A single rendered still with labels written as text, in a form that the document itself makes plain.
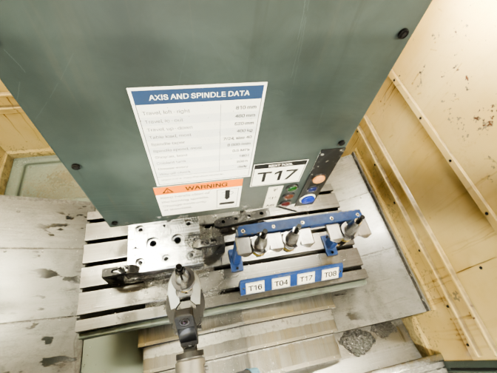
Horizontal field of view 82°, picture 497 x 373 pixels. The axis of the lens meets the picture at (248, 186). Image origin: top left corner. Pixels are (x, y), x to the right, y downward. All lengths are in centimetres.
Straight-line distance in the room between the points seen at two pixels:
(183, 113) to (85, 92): 11
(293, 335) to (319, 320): 15
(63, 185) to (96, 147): 162
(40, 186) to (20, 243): 46
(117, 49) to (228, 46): 11
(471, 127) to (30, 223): 192
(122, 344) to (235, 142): 128
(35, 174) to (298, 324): 173
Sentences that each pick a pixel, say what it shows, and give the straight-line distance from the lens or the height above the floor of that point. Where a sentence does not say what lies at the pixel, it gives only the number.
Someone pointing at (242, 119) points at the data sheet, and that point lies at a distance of 40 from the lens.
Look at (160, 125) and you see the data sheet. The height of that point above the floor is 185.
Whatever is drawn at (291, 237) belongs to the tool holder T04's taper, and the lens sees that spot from 97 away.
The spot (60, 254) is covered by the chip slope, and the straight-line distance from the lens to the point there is 171.
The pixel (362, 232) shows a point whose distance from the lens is 112.
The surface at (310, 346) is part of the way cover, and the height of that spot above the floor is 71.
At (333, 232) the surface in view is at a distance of 108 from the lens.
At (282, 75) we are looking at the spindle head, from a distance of 37.
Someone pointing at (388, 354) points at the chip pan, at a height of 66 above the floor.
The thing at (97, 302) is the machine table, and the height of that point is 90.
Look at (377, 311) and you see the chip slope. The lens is 156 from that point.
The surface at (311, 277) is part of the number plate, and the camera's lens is 130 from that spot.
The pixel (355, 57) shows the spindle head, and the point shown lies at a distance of 39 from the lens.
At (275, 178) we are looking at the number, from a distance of 54.
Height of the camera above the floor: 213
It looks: 57 degrees down
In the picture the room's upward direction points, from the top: 11 degrees clockwise
